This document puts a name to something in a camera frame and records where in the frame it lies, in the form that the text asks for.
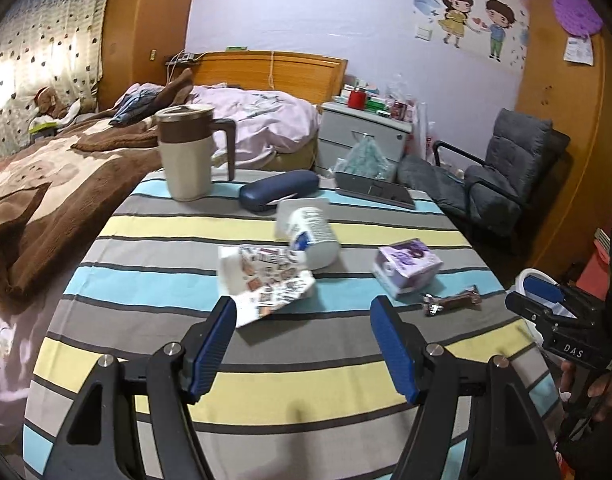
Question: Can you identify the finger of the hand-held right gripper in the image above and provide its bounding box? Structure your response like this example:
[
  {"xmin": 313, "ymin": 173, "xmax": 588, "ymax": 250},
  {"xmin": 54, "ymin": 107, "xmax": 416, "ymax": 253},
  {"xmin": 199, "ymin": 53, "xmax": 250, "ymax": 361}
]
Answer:
[
  {"xmin": 523, "ymin": 274, "xmax": 572, "ymax": 307},
  {"xmin": 505, "ymin": 291, "xmax": 558, "ymax": 335}
]

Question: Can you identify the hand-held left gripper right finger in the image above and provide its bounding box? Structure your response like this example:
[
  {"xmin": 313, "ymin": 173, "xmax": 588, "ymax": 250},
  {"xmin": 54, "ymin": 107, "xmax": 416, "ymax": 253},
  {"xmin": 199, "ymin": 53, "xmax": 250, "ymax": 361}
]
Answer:
[{"xmin": 370, "ymin": 295, "xmax": 562, "ymax": 480}]

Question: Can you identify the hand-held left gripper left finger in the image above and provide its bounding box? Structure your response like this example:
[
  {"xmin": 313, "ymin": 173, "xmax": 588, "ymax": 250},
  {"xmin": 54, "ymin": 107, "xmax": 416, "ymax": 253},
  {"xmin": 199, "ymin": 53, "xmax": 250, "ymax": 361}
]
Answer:
[{"xmin": 43, "ymin": 296, "xmax": 237, "ymax": 480}]

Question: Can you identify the white trash bin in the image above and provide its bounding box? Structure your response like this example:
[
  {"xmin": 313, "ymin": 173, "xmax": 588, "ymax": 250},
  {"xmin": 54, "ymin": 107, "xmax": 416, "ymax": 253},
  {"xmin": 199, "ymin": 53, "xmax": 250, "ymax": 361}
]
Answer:
[{"xmin": 508, "ymin": 267, "xmax": 583, "ymax": 322}]

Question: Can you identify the crushed printed paper cup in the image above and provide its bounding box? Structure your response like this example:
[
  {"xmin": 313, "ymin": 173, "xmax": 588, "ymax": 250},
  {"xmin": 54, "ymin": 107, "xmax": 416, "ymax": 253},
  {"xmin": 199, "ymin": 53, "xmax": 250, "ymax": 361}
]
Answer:
[{"xmin": 217, "ymin": 244, "xmax": 317, "ymax": 329}]

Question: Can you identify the person's right forearm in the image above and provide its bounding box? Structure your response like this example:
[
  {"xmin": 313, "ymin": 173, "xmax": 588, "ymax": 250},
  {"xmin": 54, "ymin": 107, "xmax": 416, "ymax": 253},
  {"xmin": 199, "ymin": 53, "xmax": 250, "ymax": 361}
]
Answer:
[{"xmin": 553, "ymin": 407, "xmax": 612, "ymax": 480}]

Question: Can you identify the person's right hand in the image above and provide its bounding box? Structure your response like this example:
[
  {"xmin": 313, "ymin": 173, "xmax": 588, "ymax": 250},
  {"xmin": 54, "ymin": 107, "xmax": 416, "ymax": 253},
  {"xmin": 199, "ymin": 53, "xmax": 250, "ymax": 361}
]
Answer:
[{"xmin": 558, "ymin": 360, "xmax": 612, "ymax": 426}]

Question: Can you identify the red bag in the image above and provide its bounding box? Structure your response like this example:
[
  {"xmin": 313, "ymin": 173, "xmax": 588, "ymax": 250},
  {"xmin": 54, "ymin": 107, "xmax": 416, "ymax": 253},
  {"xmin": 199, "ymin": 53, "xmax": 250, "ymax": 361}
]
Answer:
[{"xmin": 583, "ymin": 230, "xmax": 612, "ymax": 306}]

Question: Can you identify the brown candy wrapper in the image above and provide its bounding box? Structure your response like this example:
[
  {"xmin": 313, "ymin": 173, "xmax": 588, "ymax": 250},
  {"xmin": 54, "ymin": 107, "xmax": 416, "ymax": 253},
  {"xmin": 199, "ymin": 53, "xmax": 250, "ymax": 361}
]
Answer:
[{"xmin": 421, "ymin": 286, "xmax": 482, "ymax": 317}]

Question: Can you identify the purple and white box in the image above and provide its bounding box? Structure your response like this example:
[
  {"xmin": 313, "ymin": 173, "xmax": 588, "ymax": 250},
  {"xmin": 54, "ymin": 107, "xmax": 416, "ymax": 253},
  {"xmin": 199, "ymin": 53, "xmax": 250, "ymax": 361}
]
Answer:
[{"xmin": 372, "ymin": 239, "xmax": 443, "ymax": 301}]

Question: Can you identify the striped tablecloth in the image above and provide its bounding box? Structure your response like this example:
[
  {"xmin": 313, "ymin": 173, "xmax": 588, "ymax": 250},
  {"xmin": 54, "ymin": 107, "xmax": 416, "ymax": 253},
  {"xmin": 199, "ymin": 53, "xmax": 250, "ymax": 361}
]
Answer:
[{"xmin": 23, "ymin": 167, "xmax": 562, "ymax": 480}]

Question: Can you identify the grey folding chair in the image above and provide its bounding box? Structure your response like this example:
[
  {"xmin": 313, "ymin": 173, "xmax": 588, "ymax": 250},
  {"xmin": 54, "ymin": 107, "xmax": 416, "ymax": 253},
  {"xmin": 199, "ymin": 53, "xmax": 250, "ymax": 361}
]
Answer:
[{"xmin": 398, "ymin": 108, "xmax": 571, "ymax": 252}]

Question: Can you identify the white yogurt cup blue label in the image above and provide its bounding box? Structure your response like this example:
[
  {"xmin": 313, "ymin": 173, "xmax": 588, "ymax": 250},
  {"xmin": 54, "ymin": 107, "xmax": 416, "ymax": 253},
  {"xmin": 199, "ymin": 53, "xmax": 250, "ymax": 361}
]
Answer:
[{"xmin": 274, "ymin": 197, "xmax": 341, "ymax": 271}]

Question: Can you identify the grey tablet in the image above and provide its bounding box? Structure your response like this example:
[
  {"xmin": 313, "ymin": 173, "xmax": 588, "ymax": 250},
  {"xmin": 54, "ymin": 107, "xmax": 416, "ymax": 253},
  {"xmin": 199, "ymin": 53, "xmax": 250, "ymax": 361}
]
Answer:
[{"xmin": 334, "ymin": 171, "xmax": 417, "ymax": 211}]

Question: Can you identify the dark blue glasses case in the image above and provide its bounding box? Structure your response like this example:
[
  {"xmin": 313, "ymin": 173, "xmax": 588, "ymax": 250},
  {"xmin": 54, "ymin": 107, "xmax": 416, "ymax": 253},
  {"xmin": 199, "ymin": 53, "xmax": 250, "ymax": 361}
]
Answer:
[{"xmin": 239, "ymin": 170, "xmax": 319, "ymax": 212}]

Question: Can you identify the teal plastic bag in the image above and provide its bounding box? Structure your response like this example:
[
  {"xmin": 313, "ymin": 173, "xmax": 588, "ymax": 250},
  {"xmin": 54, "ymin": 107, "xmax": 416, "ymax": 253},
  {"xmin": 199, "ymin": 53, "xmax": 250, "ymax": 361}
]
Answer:
[{"xmin": 333, "ymin": 135, "xmax": 389, "ymax": 181}]

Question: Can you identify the beige and brown lidded mug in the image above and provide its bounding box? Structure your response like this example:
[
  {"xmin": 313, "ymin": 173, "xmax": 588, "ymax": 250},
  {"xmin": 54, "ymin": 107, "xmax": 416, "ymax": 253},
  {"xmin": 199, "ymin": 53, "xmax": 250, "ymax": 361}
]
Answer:
[{"xmin": 153, "ymin": 104, "xmax": 237, "ymax": 203}]

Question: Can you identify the white plastic bag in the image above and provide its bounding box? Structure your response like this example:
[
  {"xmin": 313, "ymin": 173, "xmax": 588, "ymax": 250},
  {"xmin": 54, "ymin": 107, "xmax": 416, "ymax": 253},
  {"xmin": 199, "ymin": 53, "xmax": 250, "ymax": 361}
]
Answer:
[{"xmin": 411, "ymin": 102, "xmax": 437, "ymax": 159}]

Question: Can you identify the floral bedsheet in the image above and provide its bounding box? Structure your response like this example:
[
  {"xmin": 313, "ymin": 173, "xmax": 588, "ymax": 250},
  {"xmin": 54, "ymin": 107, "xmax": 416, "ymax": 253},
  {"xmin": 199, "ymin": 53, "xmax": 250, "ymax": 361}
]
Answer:
[{"xmin": 0, "ymin": 305, "xmax": 51, "ymax": 461}]

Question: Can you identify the brown plush blanket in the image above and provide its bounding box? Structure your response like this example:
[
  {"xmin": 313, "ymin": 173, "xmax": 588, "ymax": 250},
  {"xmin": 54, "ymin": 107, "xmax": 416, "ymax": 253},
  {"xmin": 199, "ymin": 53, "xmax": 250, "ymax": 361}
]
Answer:
[{"xmin": 0, "ymin": 67, "xmax": 195, "ymax": 316}]

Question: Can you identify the grey nightstand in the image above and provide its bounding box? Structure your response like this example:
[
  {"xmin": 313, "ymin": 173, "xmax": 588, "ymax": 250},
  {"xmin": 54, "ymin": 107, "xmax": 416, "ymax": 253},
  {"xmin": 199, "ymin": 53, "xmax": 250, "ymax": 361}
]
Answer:
[{"xmin": 317, "ymin": 101, "xmax": 413, "ymax": 174}]

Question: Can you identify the pink duvet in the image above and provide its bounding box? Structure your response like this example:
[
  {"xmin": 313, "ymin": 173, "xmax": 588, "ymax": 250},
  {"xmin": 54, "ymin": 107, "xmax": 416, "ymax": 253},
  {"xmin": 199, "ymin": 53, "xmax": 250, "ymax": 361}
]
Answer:
[{"xmin": 191, "ymin": 85, "xmax": 321, "ymax": 171}]

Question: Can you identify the paper sheet on door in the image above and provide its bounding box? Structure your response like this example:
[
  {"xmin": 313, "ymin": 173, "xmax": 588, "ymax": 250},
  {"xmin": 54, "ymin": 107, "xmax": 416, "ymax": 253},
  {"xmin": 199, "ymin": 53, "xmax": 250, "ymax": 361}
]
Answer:
[{"xmin": 563, "ymin": 35, "xmax": 595, "ymax": 66}]

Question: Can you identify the blue clothing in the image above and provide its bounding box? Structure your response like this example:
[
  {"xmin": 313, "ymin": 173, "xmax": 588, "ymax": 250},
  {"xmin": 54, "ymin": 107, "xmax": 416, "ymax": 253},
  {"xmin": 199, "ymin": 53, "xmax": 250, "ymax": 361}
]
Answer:
[{"xmin": 108, "ymin": 87, "xmax": 161, "ymax": 126}]

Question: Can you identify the wooden headboard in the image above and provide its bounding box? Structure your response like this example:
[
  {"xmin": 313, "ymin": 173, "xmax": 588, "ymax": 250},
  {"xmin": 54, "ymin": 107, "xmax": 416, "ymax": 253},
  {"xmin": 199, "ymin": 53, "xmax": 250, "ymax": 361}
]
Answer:
[{"xmin": 193, "ymin": 51, "xmax": 348, "ymax": 106}]

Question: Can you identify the brown plush toy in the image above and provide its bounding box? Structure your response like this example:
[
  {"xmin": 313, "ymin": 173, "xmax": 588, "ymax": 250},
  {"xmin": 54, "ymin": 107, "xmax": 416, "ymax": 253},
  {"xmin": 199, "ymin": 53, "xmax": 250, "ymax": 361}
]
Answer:
[{"xmin": 33, "ymin": 86, "xmax": 81, "ymax": 122}]

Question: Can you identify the heart print curtain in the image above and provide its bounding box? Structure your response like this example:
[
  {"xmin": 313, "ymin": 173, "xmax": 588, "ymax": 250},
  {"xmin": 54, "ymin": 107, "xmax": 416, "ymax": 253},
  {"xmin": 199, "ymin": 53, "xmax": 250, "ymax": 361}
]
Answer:
[{"xmin": 0, "ymin": 0, "xmax": 111, "ymax": 166}]

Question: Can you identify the purple wall mat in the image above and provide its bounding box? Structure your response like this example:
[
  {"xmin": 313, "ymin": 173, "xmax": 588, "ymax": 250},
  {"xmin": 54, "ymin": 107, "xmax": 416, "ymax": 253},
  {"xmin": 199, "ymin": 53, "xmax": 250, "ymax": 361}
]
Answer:
[{"xmin": 553, "ymin": 0, "xmax": 605, "ymax": 39}]

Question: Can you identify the cartoon children wall sticker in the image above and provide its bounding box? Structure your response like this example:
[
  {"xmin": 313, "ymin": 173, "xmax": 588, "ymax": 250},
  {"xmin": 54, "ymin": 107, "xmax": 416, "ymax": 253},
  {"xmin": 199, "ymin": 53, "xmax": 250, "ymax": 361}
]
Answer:
[{"xmin": 386, "ymin": 0, "xmax": 532, "ymax": 74}]

